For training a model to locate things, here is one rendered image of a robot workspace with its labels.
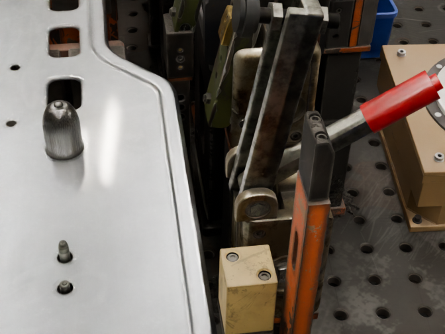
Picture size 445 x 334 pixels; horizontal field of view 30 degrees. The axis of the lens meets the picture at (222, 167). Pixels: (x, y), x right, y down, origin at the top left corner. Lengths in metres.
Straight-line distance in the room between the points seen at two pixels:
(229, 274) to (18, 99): 0.33
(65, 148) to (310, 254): 0.29
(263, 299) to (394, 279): 0.50
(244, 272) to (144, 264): 0.11
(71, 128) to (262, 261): 0.23
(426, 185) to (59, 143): 0.50
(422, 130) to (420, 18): 0.45
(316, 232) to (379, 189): 0.67
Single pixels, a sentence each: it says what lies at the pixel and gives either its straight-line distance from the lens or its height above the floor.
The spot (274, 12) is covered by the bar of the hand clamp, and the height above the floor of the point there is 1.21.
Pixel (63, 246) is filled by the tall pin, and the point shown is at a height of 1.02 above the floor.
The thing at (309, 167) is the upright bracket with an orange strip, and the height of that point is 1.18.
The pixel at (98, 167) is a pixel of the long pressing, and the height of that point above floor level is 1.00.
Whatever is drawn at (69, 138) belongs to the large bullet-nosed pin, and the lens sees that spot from 0.71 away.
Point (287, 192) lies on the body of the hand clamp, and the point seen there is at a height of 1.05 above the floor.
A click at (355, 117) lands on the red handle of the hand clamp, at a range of 0.58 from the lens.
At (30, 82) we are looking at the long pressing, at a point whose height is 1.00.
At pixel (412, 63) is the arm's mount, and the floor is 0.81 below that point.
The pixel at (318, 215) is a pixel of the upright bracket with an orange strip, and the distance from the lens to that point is 0.47.
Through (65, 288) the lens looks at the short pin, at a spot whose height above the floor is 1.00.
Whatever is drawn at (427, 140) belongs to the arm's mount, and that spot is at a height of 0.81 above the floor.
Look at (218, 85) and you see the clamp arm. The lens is 0.74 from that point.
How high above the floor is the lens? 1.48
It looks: 43 degrees down
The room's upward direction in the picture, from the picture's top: 2 degrees clockwise
